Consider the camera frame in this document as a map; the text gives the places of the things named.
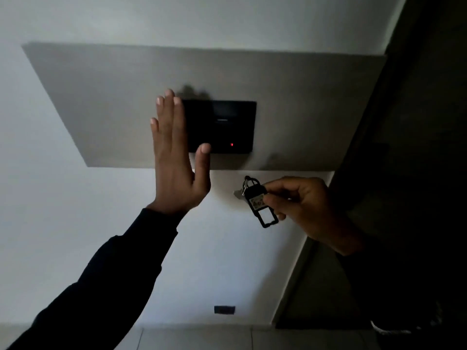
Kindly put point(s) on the person's right hand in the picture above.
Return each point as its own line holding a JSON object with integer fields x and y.
{"x": 313, "y": 211}

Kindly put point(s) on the person's left hand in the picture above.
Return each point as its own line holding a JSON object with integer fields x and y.
{"x": 175, "y": 178}

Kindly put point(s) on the person's left thumb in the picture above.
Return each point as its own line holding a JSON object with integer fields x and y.
{"x": 203, "y": 163}

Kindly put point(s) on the person's right thumb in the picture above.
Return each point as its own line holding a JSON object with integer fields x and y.
{"x": 282, "y": 186}

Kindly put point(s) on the person's left little finger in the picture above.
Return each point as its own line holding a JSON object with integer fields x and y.
{"x": 154, "y": 136}

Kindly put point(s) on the person's left middle finger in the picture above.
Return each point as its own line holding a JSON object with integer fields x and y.
{"x": 168, "y": 120}

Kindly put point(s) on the black key tag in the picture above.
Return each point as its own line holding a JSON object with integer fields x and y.
{"x": 257, "y": 200}

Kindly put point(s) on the person's left forearm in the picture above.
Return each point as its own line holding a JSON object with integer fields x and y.
{"x": 109, "y": 280}

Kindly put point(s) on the person's right forearm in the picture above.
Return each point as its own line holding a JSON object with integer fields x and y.
{"x": 372, "y": 262}

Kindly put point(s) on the silver key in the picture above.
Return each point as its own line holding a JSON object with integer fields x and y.
{"x": 238, "y": 194}

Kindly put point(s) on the dark door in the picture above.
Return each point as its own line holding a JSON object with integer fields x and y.
{"x": 419, "y": 105}

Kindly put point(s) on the black wall card switch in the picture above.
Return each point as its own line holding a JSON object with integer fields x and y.
{"x": 226, "y": 123}

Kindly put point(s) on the grey wall panel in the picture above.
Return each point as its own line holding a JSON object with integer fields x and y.
{"x": 292, "y": 105}

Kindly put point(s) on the dark wall socket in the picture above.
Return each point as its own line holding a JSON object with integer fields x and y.
{"x": 224, "y": 310}

